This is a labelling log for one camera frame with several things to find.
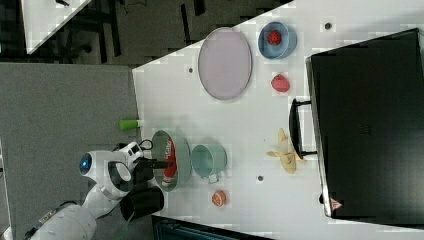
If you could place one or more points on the plush peeled banana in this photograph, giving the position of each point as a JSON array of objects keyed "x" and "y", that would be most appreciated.
[{"x": 285, "y": 152}]

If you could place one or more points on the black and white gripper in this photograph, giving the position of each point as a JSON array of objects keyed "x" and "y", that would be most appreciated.
[{"x": 141, "y": 170}]

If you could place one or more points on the red plush ketchup bottle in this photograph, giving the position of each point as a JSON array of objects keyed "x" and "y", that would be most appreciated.
[{"x": 170, "y": 156}]

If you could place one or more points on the lilac round plate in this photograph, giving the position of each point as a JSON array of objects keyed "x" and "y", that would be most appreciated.
[{"x": 224, "y": 64}]

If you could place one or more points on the plush orange slice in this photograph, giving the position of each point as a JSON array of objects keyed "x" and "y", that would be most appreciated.
[{"x": 219, "y": 198}]

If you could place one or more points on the plush strawberry on table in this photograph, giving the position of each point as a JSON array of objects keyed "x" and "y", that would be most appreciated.
[{"x": 280, "y": 83}]

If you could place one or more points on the green plush fruit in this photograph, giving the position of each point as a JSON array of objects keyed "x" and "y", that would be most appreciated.
[{"x": 130, "y": 124}]

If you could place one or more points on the blue bowl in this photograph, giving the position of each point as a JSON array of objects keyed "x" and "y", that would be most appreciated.
[{"x": 285, "y": 48}]

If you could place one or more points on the green mug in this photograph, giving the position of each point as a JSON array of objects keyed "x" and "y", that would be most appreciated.
[{"x": 208, "y": 161}]

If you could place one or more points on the black cylinder near strainer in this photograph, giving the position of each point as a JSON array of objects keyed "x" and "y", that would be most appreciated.
[{"x": 140, "y": 203}]

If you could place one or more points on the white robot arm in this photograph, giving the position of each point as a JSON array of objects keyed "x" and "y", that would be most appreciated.
[{"x": 111, "y": 174}]

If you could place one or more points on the green perforated strainer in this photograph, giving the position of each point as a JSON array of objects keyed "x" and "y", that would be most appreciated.
[{"x": 183, "y": 162}]

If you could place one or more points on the strawberry inside blue bowl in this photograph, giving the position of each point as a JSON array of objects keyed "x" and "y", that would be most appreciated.
[{"x": 274, "y": 37}]

